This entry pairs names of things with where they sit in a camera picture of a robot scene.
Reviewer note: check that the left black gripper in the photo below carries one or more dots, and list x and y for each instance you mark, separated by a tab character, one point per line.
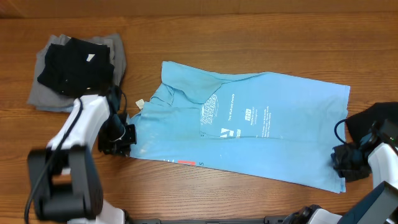
104	145

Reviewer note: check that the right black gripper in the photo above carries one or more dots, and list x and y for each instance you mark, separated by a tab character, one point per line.
339	160

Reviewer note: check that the light blue printed t-shirt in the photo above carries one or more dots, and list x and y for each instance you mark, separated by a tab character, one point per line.
263	124

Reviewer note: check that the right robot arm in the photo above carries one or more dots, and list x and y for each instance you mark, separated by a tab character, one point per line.
376	155

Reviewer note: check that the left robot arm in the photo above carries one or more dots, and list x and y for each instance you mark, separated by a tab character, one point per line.
65	185

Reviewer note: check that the black garment at right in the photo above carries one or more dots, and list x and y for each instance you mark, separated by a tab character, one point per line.
359	124

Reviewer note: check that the black folded shirt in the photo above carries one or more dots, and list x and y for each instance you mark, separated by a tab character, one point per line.
77	67

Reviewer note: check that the grey folded garment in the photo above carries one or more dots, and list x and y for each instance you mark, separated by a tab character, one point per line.
46	99

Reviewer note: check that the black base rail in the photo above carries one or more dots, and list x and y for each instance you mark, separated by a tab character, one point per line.
266	220

